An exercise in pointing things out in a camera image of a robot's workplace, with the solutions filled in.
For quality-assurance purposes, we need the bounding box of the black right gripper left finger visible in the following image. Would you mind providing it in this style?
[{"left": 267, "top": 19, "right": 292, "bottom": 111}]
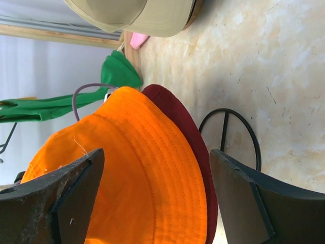
[{"left": 1, "top": 148, "right": 105, "bottom": 243}]

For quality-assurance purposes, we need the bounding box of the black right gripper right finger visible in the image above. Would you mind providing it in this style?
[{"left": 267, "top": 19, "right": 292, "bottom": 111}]
[{"left": 210, "top": 149, "right": 324, "bottom": 243}]

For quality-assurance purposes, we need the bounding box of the orange cap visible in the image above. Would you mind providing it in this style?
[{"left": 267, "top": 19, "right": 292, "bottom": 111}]
[{"left": 22, "top": 87, "right": 208, "bottom": 243}]

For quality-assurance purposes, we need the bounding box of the dark red cap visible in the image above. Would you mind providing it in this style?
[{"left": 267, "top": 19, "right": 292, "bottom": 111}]
[{"left": 142, "top": 84, "right": 218, "bottom": 243}]

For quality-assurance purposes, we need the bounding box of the black cable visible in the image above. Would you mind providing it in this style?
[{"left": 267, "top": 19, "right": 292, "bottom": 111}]
[{"left": 198, "top": 108, "right": 262, "bottom": 172}]

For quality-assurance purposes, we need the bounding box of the beige cap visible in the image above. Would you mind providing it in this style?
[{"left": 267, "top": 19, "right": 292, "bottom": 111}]
[{"left": 65, "top": 0, "right": 201, "bottom": 37}]

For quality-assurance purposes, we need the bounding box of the blue-grey hanger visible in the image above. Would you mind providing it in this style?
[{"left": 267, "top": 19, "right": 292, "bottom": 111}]
[{"left": 0, "top": 123, "right": 17, "bottom": 154}]

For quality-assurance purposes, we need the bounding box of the green cloth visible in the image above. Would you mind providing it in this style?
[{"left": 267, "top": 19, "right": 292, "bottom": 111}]
[{"left": 9, "top": 50, "right": 143, "bottom": 123}]

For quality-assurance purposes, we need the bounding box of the pink cloth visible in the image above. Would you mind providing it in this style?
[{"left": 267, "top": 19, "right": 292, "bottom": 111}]
[{"left": 130, "top": 33, "right": 150, "bottom": 49}]

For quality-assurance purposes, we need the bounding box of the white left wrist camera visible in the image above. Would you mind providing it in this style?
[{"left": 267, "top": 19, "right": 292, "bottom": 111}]
[{"left": 104, "top": 91, "right": 113, "bottom": 102}]

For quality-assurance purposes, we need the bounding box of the wooden rack frame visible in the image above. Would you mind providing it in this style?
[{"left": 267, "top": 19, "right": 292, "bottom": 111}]
[{"left": 1, "top": 24, "right": 141, "bottom": 75}]

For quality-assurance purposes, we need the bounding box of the aluminium frame rail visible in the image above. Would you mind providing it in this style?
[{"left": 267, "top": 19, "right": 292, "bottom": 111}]
[{"left": 1, "top": 15, "right": 122, "bottom": 40}]

